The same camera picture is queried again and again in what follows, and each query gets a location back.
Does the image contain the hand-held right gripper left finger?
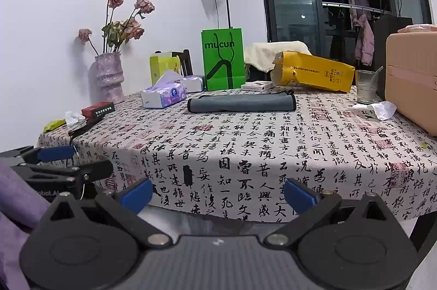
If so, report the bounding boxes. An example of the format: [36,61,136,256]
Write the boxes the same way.
[37,178,173,248]

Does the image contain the pink cloth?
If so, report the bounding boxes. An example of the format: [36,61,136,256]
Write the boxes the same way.
[398,24,437,34]

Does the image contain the calligraphy print tablecloth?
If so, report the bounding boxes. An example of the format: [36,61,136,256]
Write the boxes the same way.
[37,85,437,225]

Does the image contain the mottled purple vase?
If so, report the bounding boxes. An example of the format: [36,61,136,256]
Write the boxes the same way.
[89,51,125,105]

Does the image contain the flat white box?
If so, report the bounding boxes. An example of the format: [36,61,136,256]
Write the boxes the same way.
[241,81,274,92]

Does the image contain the yellow paper bag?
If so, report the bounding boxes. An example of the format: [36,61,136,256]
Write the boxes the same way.
[271,51,356,93]

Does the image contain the white tissue pack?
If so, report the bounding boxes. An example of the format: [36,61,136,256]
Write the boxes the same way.
[178,75,206,93]

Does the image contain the dark wooden chair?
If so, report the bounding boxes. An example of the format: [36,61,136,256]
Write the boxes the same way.
[172,49,193,77]

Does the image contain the green paper bag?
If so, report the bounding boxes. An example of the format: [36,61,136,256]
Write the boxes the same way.
[201,28,246,92]

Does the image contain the yellow-green carton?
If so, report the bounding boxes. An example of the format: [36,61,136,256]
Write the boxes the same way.
[149,52,181,86]

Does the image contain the crumpled white tissue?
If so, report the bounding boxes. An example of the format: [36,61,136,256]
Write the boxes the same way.
[65,111,86,127]
[348,101,397,121]

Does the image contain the purple tissue pack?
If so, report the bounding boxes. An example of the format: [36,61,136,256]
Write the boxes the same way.
[141,69,188,109]

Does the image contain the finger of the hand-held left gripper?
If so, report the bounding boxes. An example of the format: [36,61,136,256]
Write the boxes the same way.
[0,145,76,168]
[10,159,114,190]

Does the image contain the cream cloth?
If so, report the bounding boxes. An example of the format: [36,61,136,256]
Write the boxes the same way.
[244,40,312,74]

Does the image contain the pink jacket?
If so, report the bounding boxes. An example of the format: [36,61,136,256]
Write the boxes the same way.
[353,13,374,67]

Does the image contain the red box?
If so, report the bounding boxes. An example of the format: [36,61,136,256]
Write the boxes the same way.
[81,101,116,118]

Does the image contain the grey towel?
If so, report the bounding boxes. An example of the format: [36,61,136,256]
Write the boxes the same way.
[187,92,297,113]

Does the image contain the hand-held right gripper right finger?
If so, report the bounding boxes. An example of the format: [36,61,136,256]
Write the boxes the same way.
[262,178,398,248]

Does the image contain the black flat device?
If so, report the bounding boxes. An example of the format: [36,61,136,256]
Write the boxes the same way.
[67,114,105,137]

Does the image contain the clear glass cup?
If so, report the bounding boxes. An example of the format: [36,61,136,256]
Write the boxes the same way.
[355,69,379,105]

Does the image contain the person's left forearm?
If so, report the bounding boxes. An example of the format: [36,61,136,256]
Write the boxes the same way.
[0,159,52,290]

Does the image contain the yellow-green packet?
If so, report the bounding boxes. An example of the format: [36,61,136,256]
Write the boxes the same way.
[43,119,67,133]

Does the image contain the dark framed sliding door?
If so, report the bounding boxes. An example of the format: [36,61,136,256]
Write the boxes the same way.
[256,0,434,68]

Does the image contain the beige cardboard box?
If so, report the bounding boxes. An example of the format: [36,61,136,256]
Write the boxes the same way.
[385,32,437,137]

